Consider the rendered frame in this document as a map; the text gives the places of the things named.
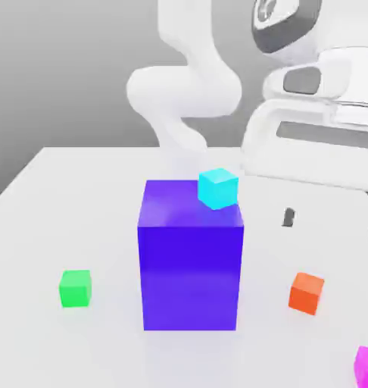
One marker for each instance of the small green cube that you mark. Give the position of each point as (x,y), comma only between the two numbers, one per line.
(75,289)

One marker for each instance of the large purple box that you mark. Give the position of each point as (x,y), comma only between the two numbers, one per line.
(190,272)

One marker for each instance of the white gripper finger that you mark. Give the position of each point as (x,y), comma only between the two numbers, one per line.
(288,217)

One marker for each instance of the small cyan cube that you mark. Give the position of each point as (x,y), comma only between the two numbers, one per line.
(218,189)

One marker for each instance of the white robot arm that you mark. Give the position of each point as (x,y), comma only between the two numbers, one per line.
(187,88)

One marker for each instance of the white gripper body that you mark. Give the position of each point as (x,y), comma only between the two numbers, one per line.
(293,160)

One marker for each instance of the small orange cube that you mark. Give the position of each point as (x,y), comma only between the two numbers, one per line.
(305,295)

